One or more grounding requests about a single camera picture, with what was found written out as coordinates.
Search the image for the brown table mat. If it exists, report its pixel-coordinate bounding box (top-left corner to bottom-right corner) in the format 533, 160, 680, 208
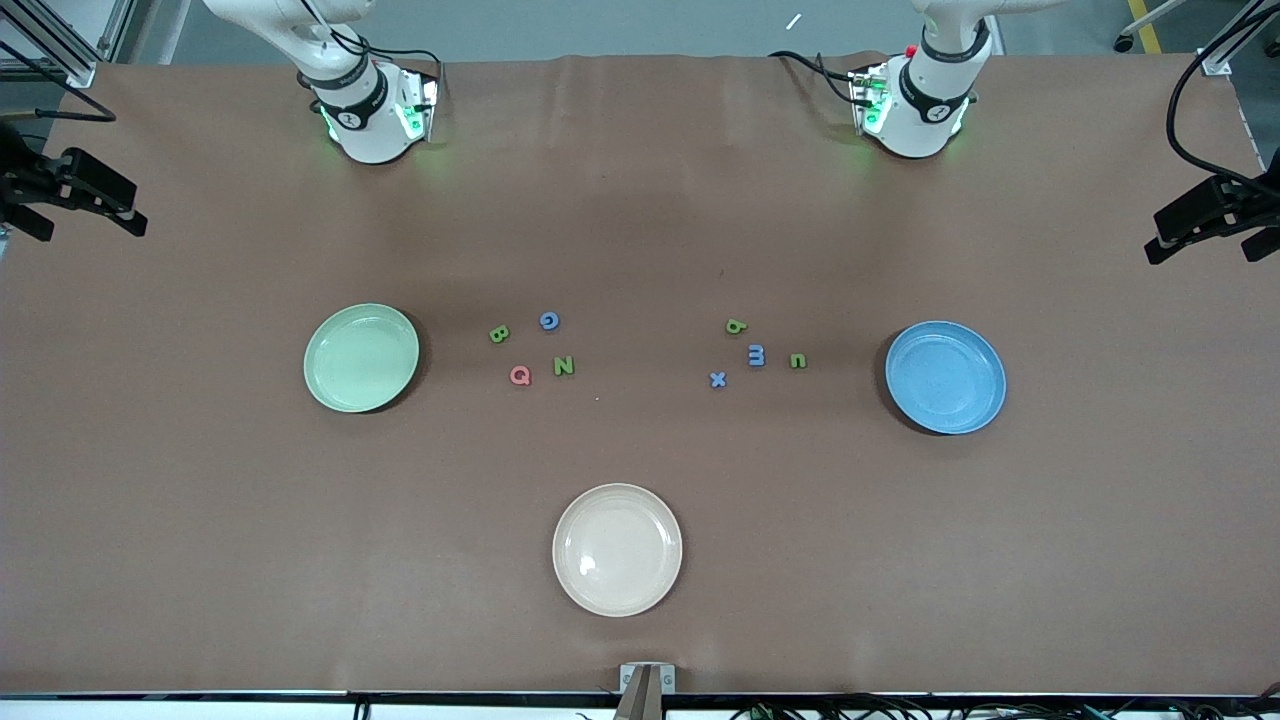
0, 52, 1280, 696

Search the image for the light green plate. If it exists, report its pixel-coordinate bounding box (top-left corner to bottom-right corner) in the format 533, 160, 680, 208
303, 303, 421, 414

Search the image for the blue plate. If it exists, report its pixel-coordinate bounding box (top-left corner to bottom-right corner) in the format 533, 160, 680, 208
884, 320, 1008, 436

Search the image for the black base cable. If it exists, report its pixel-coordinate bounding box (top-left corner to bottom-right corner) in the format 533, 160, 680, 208
768, 50, 863, 106
300, 0, 448, 106

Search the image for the green-lit connector box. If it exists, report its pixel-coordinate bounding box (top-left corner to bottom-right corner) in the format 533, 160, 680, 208
848, 62, 891, 136
395, 68, 441, 143

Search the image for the aluminium frame post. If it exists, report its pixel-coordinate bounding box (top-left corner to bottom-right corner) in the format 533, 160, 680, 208
1198, 0, 1280, 78
0, 0, 136, 89

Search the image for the cart leg with caster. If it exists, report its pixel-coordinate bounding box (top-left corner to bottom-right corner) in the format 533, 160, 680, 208
1113, 0, 1206, 53

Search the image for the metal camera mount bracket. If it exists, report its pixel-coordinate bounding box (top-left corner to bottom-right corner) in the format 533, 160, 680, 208
618, 662, 677, 720

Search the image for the beige plate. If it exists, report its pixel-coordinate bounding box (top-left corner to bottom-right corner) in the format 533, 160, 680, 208
552, 483, 684, 618

